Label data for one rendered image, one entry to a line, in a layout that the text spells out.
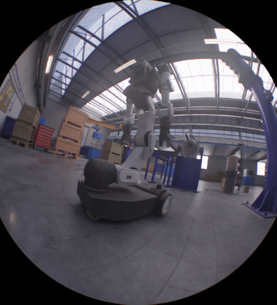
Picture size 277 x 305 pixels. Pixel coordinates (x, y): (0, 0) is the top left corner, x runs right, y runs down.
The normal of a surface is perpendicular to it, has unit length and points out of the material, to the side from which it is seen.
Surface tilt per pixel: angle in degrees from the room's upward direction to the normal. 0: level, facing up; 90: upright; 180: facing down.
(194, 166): 90
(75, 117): 90
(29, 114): 90
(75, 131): 90
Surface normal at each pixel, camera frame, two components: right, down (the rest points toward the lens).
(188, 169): -0.55, -0.22
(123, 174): 0.72, 0.07
